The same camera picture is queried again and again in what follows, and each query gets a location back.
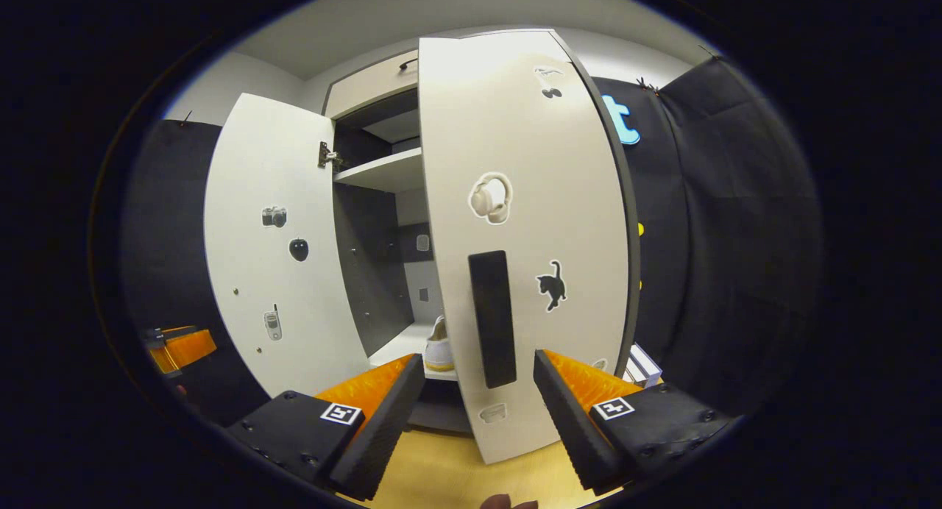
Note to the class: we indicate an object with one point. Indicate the white cardboard box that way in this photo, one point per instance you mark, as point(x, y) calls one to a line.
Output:
point(644, 365)

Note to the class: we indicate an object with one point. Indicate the white shoe cabinet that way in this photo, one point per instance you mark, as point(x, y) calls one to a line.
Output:
point(383, 273)

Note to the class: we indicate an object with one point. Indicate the white cabinet drawer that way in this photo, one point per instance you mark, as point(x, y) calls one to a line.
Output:
point(372, 82)

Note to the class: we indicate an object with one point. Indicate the white door with headphones sticker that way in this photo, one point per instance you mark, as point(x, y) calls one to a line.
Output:
point(559, 200)

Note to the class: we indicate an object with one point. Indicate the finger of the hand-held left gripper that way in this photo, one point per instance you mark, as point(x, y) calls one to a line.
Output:
point(156, 338)
point(188, 349)

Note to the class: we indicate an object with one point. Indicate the white door with phone sticker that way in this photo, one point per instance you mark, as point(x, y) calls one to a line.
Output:
point(257, 273)

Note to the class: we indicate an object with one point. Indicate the white shoe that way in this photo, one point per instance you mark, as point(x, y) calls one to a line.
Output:
point(439, 347)

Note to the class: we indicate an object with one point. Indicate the black clip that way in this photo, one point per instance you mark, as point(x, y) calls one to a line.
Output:
point(710, 51)
point(647, 86)
point(186, 117)

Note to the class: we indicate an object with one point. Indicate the white cabinet shelf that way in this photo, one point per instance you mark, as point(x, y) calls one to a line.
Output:
point(386, 169)
point(405, 347)

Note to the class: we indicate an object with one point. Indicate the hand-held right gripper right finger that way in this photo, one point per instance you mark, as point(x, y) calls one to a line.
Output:
point(574, 428)

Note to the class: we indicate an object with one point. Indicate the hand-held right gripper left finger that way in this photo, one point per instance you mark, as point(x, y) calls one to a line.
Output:
point(375, 428)

